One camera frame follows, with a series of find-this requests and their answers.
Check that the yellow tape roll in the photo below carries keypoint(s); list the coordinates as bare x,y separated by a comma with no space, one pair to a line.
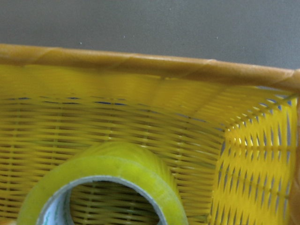
48,202

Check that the yellow plastic basket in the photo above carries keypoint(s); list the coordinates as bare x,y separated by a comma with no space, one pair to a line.
229,133

